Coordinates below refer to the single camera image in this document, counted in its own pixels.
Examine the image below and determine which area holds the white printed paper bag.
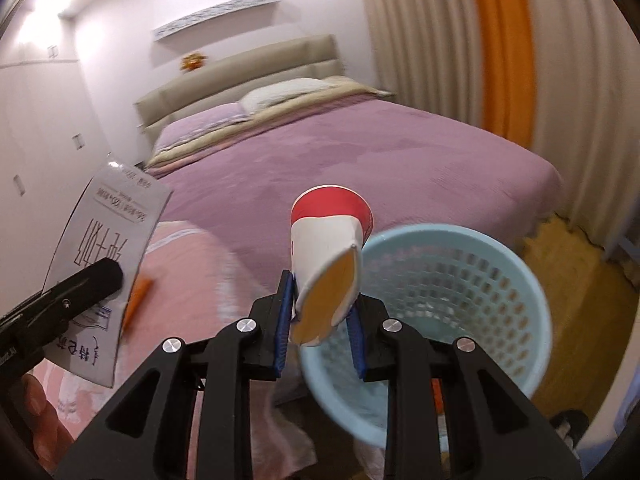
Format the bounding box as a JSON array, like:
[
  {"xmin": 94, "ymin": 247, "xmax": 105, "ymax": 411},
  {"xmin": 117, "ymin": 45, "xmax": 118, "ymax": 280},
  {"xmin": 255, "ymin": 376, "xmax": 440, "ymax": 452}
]
[{"xmin": 44, "ymin": 156, "xmax": 171, "ymax": 387}]

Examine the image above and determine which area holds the light blue plastic basket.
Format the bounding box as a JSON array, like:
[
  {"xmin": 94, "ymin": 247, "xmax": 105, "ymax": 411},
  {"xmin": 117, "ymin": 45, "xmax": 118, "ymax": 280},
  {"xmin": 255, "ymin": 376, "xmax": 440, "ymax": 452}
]
[{"xmin": 299, "ymin": 223, "xmax": 552, "ymax": 448}]

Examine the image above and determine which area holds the red white paper cup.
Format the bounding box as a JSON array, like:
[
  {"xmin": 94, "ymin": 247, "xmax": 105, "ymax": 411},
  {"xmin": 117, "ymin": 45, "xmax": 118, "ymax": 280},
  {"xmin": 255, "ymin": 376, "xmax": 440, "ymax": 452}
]
[{"xmin": 290, "ymin": 185, "xmax": 373, "ymax": 346}]

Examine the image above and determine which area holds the person's left hand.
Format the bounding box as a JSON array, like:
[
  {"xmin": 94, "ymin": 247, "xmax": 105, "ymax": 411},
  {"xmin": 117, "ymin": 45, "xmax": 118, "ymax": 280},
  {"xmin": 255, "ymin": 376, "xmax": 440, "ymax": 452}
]
[{"xmin": 21, "ymin": 374, "xmax": 75, "ymax": 472}]

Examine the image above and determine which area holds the orange white paper cup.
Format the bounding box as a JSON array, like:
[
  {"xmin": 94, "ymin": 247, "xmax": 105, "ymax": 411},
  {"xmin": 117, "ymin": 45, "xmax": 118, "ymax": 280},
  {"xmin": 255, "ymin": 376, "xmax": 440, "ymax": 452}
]
[{"xmin": 122, "ymin": 275, "xmax": 154, "ymax": 333}]

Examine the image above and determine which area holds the pink elephant blanket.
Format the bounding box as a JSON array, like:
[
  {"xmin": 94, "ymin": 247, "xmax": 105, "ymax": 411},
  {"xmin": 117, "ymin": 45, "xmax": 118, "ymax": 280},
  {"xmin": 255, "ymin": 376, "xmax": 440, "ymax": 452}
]
[{"xmin": 35, "ymin": 221, "xmax": 317, "ymax": 479}]

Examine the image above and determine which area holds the white wardrobe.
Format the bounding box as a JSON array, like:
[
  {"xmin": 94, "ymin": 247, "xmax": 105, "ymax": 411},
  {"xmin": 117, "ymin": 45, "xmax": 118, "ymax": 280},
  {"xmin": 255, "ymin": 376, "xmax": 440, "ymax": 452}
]
[{"xmin": 1, "ymin": 60, "xmax": 116, "ymax": 312}]

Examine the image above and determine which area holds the purple pillow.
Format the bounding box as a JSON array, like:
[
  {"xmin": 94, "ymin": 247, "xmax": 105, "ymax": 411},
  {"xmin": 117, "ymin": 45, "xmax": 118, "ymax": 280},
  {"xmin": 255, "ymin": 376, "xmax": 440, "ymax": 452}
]
[{"xmin": 154, "ymin": 102, "xmax": 252, "ymax": 153}]

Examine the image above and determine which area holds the purple bed cover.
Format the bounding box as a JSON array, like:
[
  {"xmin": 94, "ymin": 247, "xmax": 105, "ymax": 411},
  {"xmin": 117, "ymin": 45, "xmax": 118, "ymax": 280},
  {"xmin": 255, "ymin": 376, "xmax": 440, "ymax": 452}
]
[{"xmin": 163, "ymin": 99, "xmax": 562, "ymax": 287}]

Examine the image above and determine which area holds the white dotted pillow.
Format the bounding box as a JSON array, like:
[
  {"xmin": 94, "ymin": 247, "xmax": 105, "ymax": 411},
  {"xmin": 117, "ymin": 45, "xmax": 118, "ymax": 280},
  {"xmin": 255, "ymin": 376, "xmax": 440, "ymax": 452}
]
[{"xmin": 239, "ymin": 77, "xmax": 332, "ymax": 114}]

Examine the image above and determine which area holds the orange curtain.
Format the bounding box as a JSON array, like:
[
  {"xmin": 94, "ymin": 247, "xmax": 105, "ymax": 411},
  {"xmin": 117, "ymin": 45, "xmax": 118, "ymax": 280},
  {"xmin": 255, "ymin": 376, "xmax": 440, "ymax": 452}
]
[{"xmin": 475, "ymin": 0, "xmax": 537, "ymax": 148}]

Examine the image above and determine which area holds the beige folded quilt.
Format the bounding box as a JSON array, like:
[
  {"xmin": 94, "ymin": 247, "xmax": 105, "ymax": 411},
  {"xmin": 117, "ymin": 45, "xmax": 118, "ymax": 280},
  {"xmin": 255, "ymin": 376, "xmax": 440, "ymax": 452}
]
[{"xmin": 145, "ymin": 76, "xmax": 392, "ymax": 177}]

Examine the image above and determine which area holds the beige padded headboard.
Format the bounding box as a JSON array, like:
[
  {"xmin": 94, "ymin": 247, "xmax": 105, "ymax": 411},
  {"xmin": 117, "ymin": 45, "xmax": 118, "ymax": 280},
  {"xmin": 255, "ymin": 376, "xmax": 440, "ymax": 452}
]
[{"xmin": 134, "ymin": 35, "xmax": 345, "ymax": 142}]

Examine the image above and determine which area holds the beige curtain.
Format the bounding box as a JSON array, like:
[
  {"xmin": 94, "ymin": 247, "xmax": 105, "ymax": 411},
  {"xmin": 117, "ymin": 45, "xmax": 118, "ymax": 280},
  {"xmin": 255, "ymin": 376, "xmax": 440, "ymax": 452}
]
[{"xmin": 363, "ymin": 0, "xmax": 639, "ymax": 247}]

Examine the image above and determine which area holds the orange wall toy decoration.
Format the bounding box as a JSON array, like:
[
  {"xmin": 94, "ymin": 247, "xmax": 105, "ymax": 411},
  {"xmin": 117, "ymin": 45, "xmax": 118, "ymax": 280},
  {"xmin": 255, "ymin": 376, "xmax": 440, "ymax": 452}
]
[{"xmin": 180, "ymin": 52, "xmax": 207, "ymax": 73}]

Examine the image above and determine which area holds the white decorative wall shelf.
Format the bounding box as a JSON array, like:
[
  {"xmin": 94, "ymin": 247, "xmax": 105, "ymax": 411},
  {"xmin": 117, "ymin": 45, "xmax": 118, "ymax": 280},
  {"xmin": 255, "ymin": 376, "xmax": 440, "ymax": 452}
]
[{"xmin": 152, "ymin": 0, "xmax": 280, "ymax": 42}]

